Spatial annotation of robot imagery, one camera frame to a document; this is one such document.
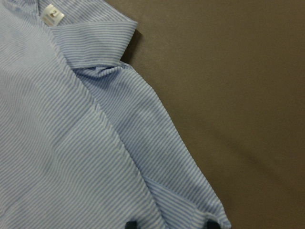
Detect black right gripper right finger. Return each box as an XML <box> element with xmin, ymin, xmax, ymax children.
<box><xmin>206</xmin><ymin>220</ymin><xmax>221</xmax><ymax>229</ymax></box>

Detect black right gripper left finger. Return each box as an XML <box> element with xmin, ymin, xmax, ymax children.
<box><xmin>125</xmin><ymin>221</ymin><xmax>138</xmax><ymax>229</ymax></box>

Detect light blue striped shirt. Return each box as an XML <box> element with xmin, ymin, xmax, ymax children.
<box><xmin>0</xmin><ymin>0</ymin><xmax>231</xmax><ymax>229</ymax></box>

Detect brown paper table mat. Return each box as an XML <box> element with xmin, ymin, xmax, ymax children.
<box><xmin>110</xmin><ymin>0</ymin><xmax>305</xmax><ymax>229</ymax></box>

